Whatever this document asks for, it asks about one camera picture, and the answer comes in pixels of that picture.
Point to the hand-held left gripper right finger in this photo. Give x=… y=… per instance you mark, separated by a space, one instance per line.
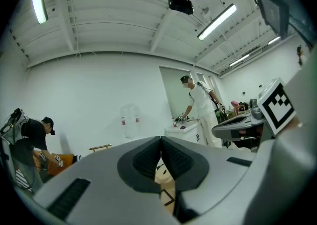
x=218 y=182

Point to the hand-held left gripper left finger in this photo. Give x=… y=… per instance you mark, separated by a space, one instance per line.
x=104 y=182

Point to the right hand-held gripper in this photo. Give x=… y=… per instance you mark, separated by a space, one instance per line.
x=277 y=106

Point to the pink bag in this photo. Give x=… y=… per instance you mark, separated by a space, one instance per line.
x=234 y=107

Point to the wooden chair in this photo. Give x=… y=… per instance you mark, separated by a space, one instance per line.
x=243 y=108

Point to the white cabinet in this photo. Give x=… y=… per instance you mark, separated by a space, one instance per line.
x=184 y=132

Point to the clear plastic bottle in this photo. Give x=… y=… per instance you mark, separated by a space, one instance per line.
x=125 y=122
x=135 y=120

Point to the long ceiling light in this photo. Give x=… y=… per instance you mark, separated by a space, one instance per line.
x=239 y=60
x=216 y=22
x=274 y=40
x=39 y=1

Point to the dark box device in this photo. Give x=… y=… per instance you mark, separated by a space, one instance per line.
x=273 y=11

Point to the black head-mounted camera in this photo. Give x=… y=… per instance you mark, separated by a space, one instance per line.
x=180 y=3

